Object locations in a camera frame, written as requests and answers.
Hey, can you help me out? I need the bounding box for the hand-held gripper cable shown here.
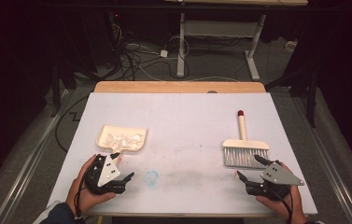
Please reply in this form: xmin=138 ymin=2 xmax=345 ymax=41
xmin=74 ymin=174 xmax=92 ymax=224
xmin=268 ymin=188 xmax=293 ymax=224

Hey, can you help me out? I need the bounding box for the cream brush with red cap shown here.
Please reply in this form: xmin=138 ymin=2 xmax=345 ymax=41
xmin=222 ymin=109 xmax=271 ymax=170

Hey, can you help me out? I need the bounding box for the left hand-held gripper cable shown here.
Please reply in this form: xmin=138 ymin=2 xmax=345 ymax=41
xmin=74 ymin=174 xmax=92 ymax=224

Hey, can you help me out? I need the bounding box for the wooden table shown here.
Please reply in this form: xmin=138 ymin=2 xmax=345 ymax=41
xmin=93 ymin=80 xmax=267 ymax=94

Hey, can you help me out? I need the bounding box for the metal floor rail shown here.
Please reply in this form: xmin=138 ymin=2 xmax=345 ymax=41
xmin=0 ymin=89 xmax=73 ymax=224
xmin=289 ymin=96 xmax=352 ymax=224

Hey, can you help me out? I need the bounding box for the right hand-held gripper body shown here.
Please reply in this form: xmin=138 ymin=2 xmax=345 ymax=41
xmin=244 ymin=161 xmax=305 ymax=201

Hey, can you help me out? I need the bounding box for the white metal desk frame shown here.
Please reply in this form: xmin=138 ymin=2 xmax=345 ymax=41
xmin=163 ymin=0 xmax=309 ymax=81

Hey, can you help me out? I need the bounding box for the pile of white paper scraps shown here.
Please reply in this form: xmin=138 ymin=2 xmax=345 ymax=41
xmin=103 ymin=133 xmax=145 ymax=150

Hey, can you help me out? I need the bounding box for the cream plastic dustpan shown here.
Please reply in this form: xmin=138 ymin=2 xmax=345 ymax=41
xmin=95 ymin=124 xmax=148 ymax=163

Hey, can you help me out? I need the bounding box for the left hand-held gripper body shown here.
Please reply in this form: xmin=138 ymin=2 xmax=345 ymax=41
xmin=84 ymin=153 xmax=127 ymax=196

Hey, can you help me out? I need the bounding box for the bundle of floor cables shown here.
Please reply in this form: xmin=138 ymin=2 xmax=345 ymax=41
xmin=109 ymin=12 xmax=191 ymax=82

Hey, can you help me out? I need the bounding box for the white board table cover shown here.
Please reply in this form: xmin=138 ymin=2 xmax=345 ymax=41
xmin=46 ymin=91 xmax=318 ymax=217

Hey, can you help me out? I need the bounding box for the black floor cable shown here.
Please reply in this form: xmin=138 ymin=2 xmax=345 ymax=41
xmin=54 ymin=94 xmax=90 ymax=153

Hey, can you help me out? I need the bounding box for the person's left hand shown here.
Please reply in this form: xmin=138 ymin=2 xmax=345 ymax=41
xmin=65 ymin=154 xmax=117 ymax=217

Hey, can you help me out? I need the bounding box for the right hand-held gripper cable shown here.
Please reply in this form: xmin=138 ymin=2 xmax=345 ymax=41
xmin=268 ymin=188 xmax=293 ymax=224

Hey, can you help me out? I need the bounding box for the black stand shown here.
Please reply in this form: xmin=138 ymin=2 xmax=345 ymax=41
xmin=49 ymin=60 xmax=78 ymax=119
xmin=264 ymin=60 xmax=319 ymax=129

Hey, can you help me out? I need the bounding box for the person's right hand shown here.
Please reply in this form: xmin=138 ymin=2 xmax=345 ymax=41
xmin=255 ymin=162 xmax=307 ymax=224

